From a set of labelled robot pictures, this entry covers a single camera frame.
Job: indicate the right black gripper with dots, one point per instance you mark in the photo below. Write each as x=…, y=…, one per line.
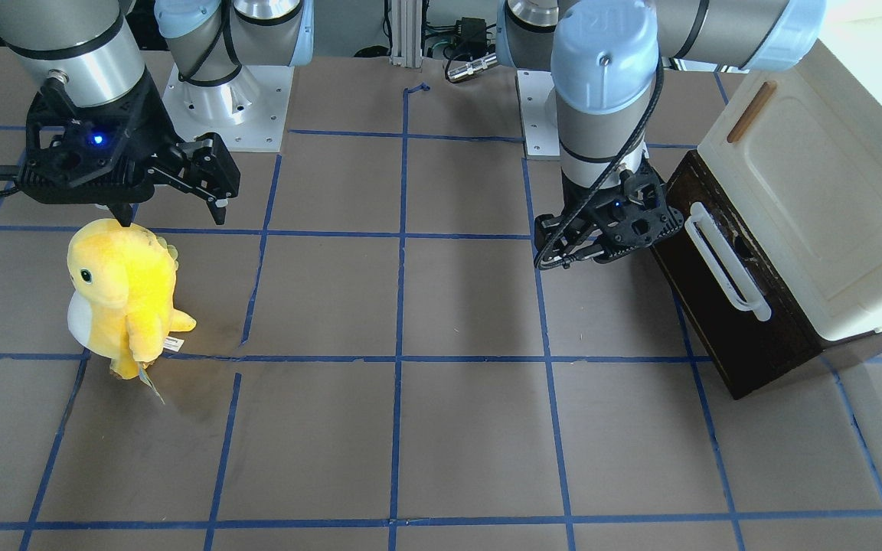
x=151, y=116

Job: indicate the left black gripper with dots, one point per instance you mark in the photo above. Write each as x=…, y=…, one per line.
x=583, y=208

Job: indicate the dark wooden drawer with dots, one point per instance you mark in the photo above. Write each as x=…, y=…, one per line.
x=749, y=354

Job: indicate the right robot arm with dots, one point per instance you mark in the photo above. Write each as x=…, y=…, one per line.
x=90, y=47

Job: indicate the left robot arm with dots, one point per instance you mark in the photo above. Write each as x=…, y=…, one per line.
x=606, y=60

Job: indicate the yellow plush toy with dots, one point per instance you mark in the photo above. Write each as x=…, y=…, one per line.
x=122, y=307

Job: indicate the white plastic storage box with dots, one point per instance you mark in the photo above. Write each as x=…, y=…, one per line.
x=799, y=155

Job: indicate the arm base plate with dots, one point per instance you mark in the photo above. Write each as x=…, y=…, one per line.
x=537, y=122
x=249, y=112

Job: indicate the aluminium frame post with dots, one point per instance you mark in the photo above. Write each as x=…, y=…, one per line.
x=406, y=20

